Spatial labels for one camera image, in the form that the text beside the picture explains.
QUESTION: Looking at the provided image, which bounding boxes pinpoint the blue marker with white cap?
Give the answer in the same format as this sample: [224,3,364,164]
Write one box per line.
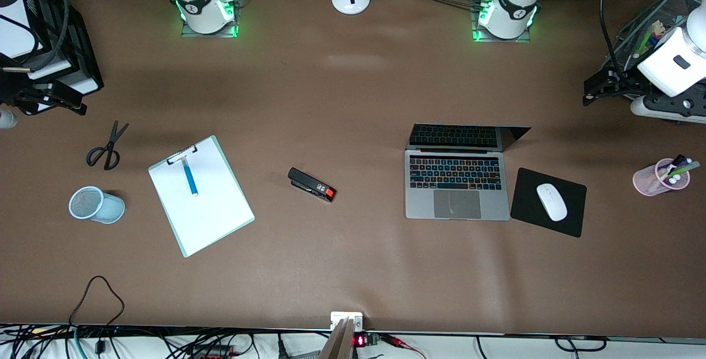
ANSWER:
[181,158,199,197]

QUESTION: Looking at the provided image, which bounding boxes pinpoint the silver laptop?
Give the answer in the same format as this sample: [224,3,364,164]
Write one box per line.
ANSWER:
[404,123,532,221]

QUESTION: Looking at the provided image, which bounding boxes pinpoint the green marker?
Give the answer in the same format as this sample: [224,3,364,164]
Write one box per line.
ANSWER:
[662,161,701,180]

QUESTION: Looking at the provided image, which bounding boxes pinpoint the white paper stack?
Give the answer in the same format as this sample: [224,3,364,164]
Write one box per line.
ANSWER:
[0,12,101,96]

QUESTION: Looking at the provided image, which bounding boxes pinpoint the black stacked paper tray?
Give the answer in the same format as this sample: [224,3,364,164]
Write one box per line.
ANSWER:
[0,0,104,116]

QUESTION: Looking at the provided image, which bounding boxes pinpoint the black scissors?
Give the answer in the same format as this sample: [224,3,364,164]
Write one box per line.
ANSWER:
[86,121,130,171]

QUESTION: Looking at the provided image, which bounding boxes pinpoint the pink translucent pen cup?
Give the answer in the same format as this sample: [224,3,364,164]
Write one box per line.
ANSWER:
[633,158,692,197]

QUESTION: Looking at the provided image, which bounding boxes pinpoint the white computer mouse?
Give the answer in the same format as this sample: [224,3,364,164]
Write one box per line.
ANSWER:
[536,183,568,222]

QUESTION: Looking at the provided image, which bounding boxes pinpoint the light blue mesh pen cup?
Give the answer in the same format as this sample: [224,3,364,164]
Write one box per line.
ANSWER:
[68,186,126,224]

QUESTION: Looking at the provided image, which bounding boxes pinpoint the black mouse pad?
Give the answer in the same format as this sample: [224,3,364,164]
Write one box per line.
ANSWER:
[510,168,587,238]

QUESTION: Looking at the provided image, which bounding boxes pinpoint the teal clipboard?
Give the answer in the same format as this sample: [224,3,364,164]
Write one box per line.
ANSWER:
[148,135,255,259]

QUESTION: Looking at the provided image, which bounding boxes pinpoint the white paper sheet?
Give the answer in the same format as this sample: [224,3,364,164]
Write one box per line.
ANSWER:
[152,140,253,255]

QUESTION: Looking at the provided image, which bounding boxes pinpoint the black and red stapler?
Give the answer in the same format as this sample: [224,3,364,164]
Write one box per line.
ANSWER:
[287,167,337,203]

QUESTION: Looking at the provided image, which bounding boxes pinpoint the black and orange power strip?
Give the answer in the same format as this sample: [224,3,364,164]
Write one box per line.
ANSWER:
[185,344,238,359]

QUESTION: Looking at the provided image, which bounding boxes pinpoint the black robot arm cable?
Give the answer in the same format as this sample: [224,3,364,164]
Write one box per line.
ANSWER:
[600,0,627,73]
[0,0,71,73]

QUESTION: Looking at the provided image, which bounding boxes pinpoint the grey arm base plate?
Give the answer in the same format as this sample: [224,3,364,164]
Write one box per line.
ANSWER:
[181,0,240,38]
[472,0,533,44]

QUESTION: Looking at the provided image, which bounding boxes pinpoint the black flat looped cable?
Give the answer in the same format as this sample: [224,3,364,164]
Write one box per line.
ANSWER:
[554,336,608,352]

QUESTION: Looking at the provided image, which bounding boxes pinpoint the red wire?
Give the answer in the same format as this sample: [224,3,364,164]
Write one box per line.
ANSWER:
[381,334,426,359]

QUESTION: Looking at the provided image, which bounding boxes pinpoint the white mounting bracket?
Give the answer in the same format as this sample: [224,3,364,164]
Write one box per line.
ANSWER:
[330,312,364,331]

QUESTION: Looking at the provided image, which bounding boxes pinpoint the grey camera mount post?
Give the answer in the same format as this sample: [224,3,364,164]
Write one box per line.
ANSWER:
[319,317,356,359]

